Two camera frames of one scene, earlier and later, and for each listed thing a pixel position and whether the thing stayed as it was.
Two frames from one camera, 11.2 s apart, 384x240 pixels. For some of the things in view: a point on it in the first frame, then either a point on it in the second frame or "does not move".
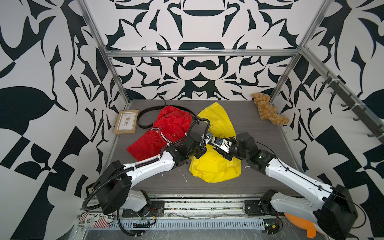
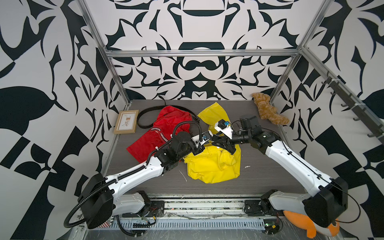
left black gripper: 200,152 does not move
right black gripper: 225,154 → 225,144
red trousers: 170,126 does not move
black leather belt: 193,115 does not move
